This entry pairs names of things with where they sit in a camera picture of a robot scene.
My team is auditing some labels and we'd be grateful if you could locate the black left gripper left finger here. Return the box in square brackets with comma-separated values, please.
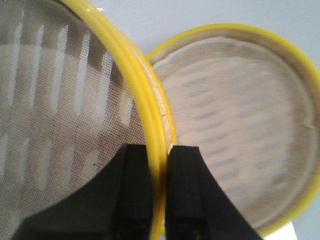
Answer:
[13, 144, 153, 240]

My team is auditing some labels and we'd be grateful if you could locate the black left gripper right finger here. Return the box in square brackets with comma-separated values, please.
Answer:
[165, 145, 261, 240]

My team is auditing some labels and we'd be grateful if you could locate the bamboo steamer tray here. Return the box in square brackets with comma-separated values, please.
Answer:
[147, 23, 320, 237]
[0, 0, 173, 240]

